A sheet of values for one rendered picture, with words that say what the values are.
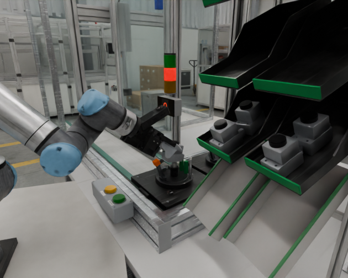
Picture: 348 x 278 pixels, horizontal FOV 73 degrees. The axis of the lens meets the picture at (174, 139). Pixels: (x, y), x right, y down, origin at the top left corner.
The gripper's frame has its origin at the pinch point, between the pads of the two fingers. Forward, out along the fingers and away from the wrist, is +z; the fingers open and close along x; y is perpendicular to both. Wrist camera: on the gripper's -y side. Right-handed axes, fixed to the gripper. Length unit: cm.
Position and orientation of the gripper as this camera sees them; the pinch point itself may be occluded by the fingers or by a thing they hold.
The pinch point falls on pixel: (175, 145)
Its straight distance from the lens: 84.2
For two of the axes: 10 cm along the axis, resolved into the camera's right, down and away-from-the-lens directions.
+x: 5.9, 2.7, -7.6
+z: 6.4, 4.2, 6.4
